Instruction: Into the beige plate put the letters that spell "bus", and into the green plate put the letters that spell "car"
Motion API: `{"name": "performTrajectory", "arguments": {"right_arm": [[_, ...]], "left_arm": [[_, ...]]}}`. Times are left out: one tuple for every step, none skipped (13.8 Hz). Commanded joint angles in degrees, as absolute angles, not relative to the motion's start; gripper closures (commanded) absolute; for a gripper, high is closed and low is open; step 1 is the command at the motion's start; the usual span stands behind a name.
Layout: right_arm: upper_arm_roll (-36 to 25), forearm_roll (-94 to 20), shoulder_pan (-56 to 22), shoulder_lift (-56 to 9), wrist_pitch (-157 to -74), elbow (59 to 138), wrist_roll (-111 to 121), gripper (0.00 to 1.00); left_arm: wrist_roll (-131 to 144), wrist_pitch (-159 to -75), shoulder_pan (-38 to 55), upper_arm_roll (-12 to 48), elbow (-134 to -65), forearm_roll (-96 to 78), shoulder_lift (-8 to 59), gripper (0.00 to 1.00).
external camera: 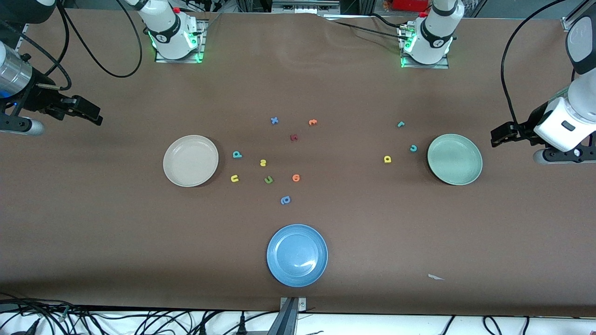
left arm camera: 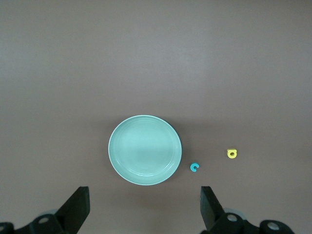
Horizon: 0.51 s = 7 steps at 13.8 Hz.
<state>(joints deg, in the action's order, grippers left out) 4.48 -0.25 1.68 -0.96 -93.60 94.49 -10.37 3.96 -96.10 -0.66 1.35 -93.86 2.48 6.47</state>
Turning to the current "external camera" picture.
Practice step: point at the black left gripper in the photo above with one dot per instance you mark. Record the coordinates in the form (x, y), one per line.
(527, 128)

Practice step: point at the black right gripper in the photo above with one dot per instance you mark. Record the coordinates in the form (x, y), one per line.
(41, 99)

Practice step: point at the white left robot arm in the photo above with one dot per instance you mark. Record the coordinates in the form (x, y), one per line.
(435, 32)

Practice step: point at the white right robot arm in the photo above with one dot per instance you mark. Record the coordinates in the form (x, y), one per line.
(167, 32)

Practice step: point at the light green plate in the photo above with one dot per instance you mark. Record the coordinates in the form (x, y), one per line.
(455, 159)

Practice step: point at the beige brown plate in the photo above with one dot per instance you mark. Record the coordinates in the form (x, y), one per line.
(191, 161)

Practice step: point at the white paper scrap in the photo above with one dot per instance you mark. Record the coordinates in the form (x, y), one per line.
(434, 277)

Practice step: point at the red box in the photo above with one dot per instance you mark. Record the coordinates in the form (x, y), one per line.
(409, 4)

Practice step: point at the grey metal device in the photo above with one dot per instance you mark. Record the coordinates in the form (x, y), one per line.
(302, 7)

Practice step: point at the blue plate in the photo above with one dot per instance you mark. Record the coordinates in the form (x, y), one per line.
(297, 255)

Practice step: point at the black power plug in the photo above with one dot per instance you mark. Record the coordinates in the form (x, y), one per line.
(242, 325)

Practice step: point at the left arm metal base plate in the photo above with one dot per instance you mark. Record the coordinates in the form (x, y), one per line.
(437, 66)

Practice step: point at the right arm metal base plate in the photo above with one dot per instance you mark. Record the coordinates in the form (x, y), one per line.
(177, 60)

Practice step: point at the grey metal table bracket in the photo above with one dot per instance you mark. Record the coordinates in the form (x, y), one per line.
(291, 311)

